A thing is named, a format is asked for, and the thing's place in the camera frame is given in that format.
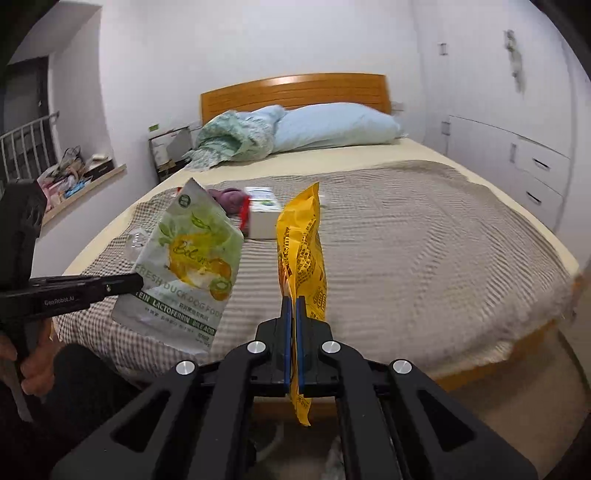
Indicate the purple cloth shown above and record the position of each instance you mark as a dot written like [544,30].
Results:
[228,198]

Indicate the light blue pillow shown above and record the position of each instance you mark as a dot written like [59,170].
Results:
[337,124]

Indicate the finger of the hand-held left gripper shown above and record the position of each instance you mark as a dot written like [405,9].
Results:
[124,285]

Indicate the black frame nightstand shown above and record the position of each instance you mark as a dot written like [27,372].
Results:
[161,173]

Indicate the person's left hand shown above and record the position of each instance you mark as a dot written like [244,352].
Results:
[41,369]

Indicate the wall socket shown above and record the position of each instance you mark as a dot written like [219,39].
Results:
[398,107]

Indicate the person's left forearm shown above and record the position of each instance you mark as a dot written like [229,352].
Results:
[23,447]

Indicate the green white pet food pouch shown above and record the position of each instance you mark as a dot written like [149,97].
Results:
[184,258]

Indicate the wooden window sill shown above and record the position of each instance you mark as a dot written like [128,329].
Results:
[106,174]

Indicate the wooden headboard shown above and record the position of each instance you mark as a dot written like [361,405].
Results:
[300,90]

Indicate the white carton with green print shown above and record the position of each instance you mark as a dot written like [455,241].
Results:
[265,221]

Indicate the white wardrobe drawer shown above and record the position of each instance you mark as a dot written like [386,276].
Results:
[554,170]
[545,207]

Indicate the white wardrobe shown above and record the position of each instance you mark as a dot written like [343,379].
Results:
[485,69]

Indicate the pile of clutter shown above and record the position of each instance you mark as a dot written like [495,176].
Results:
[64,180]

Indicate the yellow snack packet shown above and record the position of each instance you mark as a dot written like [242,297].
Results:
[300,258]

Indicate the red wrapper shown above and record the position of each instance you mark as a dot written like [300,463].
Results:
[244,214]

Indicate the metal window railing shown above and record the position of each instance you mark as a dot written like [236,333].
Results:
[27,124]

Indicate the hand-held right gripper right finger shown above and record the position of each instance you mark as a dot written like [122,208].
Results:
[301,341]

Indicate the bed with cream sheet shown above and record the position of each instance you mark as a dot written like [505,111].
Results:
[415,150]

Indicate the black flat box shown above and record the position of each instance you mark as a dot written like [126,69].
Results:
[99,170]

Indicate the clear plastic bottle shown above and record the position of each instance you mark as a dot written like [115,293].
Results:
[135,241]

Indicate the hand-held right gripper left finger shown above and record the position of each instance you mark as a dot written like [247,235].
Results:
[287,341]

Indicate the green patterned quilt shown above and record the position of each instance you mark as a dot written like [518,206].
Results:
[231,134]

